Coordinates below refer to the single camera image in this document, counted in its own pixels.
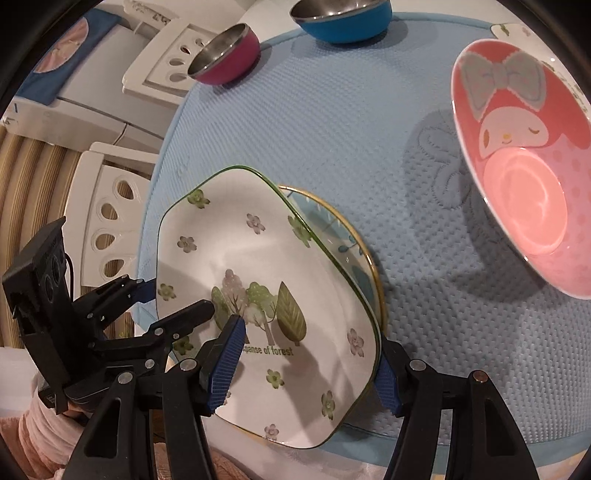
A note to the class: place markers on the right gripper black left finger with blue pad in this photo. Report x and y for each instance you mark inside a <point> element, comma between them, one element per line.
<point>117,443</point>

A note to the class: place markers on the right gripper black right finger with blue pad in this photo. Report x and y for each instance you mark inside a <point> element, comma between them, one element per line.
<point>486,442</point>

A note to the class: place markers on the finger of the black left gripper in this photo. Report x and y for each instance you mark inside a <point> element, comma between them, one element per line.
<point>178,324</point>
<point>109,301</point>

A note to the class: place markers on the square white tree plate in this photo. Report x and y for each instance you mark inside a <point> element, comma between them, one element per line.
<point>312,342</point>

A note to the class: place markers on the round blue floral plate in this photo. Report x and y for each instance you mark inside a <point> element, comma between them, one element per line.
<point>347,245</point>

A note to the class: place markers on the magenta steel bowl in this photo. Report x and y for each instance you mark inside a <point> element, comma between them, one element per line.
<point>226,57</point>

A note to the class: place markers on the pink cartoon bowl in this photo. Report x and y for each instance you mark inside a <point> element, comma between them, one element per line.
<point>526,142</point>

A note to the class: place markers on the blue steel bowl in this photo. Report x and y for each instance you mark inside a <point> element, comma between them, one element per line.
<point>342,21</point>

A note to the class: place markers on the white chair near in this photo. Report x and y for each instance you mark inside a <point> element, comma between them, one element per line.
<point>104,210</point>

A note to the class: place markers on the white chair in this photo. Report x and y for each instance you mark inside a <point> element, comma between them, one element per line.
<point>159,72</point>
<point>104,210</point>

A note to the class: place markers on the white chair far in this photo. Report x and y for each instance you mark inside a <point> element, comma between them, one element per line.
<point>159,72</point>

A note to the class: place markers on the blue cushion pink pattern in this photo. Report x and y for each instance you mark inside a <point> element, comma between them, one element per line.
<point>46,80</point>

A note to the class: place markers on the light blue quilted mat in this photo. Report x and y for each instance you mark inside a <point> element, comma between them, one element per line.
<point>370,130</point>

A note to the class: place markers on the black camera box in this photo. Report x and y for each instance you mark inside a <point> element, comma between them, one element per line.
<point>35,284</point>

